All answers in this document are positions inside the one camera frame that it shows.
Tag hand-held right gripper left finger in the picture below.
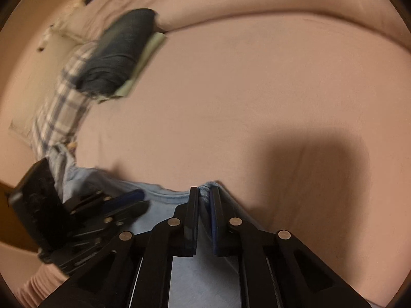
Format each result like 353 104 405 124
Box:
39 186 200 308

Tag plaid checked cloth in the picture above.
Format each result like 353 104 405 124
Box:
31 42 98 158

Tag cream pillow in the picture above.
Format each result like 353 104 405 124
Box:
39 2 108 47

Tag light blue denim pants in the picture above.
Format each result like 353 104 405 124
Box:
48 144 267 308

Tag folded dark blue jeans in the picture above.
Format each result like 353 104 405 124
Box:
75 8 161 98

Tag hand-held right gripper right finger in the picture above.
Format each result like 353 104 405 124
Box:
209 186 370 308

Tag folded light green cloth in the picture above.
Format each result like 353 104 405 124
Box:
96 32 167 104

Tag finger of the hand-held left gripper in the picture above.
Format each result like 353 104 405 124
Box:
76 200 150 233
63 189 146 216

